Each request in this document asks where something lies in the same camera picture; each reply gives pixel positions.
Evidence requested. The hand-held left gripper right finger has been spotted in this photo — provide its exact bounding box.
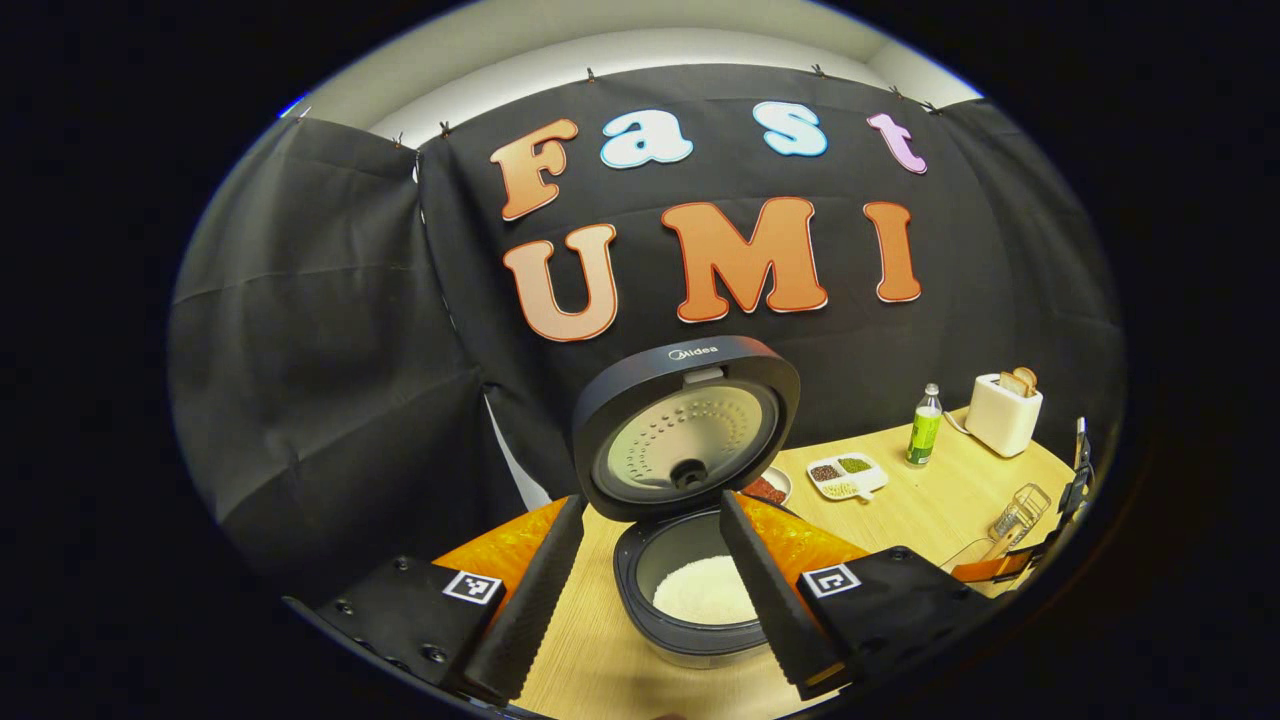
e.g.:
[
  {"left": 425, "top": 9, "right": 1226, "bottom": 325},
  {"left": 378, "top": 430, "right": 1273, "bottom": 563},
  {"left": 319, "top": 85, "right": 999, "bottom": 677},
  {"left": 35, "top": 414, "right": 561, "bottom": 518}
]
[{"left": 720, "top": 490, "right": 991, "bottom": 701}]

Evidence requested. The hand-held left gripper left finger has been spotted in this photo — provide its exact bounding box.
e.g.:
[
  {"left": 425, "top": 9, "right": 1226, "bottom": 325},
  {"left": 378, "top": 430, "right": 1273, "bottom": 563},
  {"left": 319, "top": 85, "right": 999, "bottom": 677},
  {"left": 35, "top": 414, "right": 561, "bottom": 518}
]
[{"left": 335, "top": 493, "right": 589, "bottom": 706}]

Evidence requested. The clear chopstick holder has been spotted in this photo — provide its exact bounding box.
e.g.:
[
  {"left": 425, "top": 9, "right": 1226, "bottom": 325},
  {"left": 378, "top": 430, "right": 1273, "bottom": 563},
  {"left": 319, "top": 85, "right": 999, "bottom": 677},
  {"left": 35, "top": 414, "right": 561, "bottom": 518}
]
[{"left": 990, "top": 483, "right": 1053, "bottom": 546}]

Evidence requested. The white rice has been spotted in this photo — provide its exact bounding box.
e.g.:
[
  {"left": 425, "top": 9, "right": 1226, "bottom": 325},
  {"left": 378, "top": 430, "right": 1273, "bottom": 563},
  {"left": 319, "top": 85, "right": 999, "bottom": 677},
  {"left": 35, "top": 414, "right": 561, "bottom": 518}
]
[{"left": 652, "top": 555, "right": 758, "bottom": 626}]

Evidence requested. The dark grey rice cooker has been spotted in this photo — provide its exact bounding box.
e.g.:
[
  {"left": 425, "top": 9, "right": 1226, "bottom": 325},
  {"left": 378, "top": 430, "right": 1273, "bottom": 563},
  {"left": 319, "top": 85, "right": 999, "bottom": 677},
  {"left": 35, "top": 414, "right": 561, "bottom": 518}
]
[{"left": 572, "top": 335, "right": 801, "bottom": 669}]

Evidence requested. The white toaster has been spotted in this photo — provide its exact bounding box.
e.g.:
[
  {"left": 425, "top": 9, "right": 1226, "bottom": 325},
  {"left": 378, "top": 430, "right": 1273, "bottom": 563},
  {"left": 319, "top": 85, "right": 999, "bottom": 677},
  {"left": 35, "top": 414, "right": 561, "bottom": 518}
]
[{"left": 965, "top": 373, "right": 1044, "bottom": 458}]

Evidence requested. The round white plate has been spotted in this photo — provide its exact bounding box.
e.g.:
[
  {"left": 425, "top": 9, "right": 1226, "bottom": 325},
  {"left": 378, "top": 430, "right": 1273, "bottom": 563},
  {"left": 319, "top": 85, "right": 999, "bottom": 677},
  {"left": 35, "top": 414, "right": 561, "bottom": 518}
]
[{"left": 742, "top": 466, "right": 793, "bottom": 506}]

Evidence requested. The divided white bean dish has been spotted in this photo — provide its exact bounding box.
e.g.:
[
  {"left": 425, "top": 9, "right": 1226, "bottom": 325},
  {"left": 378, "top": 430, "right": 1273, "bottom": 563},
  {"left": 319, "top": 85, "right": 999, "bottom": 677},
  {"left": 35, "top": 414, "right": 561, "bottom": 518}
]
[{"left": 806, "top": 452, "right": 889, "bottom": 502}]

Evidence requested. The green drink bottle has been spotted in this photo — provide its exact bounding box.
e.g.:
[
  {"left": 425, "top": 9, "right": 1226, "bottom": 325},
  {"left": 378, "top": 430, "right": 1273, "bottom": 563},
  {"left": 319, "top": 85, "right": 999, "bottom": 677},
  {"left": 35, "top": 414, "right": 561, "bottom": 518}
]
[{"left": 905, "top": 383, "right": 944, "bottom": 469}]

